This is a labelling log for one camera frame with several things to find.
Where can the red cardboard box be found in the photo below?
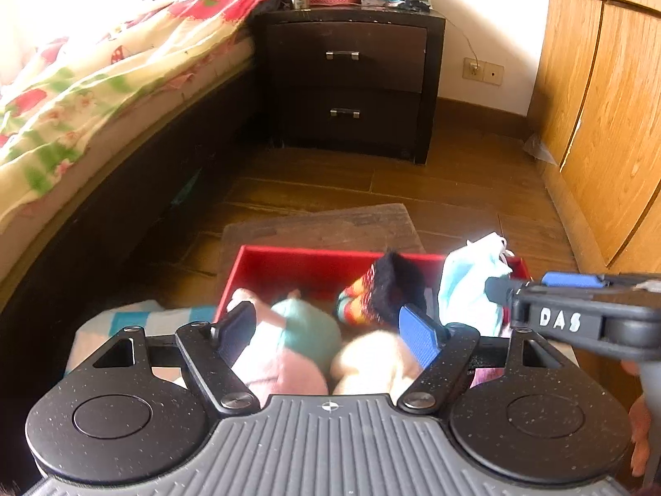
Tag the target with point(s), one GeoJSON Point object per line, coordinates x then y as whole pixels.
{"type": "Point", "coordinates": [289, 268]}

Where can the blue checkered tablecloth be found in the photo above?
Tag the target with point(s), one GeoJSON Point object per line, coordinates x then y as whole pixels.
{"type": "Point", "coordinates": [155, 315]}

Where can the cream plush toy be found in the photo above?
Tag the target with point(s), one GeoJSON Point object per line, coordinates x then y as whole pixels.
{"type": "Point", "coordinates": [372, 361]}

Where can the white and blue cloths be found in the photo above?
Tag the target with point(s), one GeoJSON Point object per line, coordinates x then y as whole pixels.
{"type": "Point", "coordinates": [462, 289]}

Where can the clear plastic wrapper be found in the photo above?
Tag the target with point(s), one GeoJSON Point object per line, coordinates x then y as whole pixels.
{"type": "Point", "coordinates": [539, 151]}

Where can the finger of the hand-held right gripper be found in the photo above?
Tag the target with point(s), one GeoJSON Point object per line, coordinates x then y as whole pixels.
{"type": "Point", "coordinates": [570, 280]}
{"type": "Point", "coordinates": [501, 289]}

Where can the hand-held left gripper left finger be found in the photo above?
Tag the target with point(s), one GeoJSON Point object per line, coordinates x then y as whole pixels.
{"type": "Point", "coordinates": [237, 333]}

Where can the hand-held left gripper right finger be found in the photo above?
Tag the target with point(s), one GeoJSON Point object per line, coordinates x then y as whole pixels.
{"type": "Point", "coordinates": [419, 338]}

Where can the dark wooden bed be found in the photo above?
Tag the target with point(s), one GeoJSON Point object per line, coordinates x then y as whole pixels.
{"type": "Point", "coordinates": [129, 175]}

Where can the pink pig plush toy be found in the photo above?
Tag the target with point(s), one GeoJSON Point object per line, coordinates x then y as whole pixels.
{"type": "Point", "coordinates": [294, 341]}

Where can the person's right hand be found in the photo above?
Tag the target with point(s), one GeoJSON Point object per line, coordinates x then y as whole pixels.
{"type": "Point", "coordinates": [641, 439]}

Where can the striped sock with black fur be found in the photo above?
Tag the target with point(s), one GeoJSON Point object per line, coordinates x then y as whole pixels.
{"type": "Point", "coordinates": [390, 289]}

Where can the white face mask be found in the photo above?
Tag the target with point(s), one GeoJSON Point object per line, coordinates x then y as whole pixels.
{"type": "Point", "coordinates": [488, 250]}

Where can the wall power socket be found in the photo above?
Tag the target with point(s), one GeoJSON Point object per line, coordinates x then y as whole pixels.
{"type": "Point", "coordinates": [483, 71]}

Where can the dark brown nightstand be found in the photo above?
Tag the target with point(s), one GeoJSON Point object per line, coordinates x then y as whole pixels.
{"type": "Point", "coordinates": [351, 82]}

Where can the small black item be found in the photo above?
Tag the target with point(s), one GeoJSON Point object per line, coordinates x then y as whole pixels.
{"type": "Point", "coordinates": [417, 4]}

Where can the wooden wardrobe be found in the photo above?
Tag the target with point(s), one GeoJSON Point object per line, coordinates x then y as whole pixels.
{"type": "Point", "coordinates": [604, 113]}

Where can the floral blanket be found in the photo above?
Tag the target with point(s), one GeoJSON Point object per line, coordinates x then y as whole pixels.
{"type": "Point", "coordinates": [103, 72]}

